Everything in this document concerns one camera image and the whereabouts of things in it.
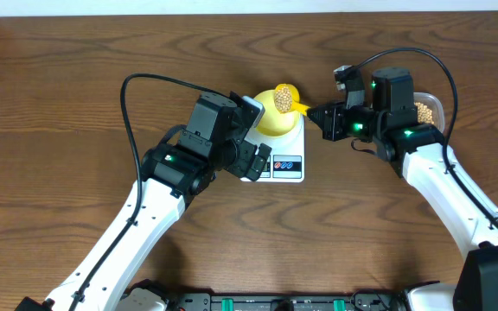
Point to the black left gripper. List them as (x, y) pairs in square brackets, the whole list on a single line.
[(239, 165)]

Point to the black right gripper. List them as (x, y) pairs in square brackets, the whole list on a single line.
[(325, 125)]

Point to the yellow plastic measuring scoop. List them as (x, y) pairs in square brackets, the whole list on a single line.
[(296, 105)]

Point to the soybeans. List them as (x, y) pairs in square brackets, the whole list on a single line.
[(283, 99), (425, 114)]

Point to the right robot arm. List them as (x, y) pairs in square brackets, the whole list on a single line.
[(418, 153)]

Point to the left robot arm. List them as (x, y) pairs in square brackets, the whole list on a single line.
[(180, 167)]

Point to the white digital kitchen scale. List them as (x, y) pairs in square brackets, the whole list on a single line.
[(286, 162)]

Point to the pale yellow bowl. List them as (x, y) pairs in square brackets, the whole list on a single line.
[(273, 122)]

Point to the soybeans in container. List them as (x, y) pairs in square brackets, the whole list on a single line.
[(425, 114)]

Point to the clear plastic container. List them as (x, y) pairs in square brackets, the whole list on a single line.
[(432, 102)]

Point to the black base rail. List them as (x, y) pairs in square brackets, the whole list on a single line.
[(301, 301)]

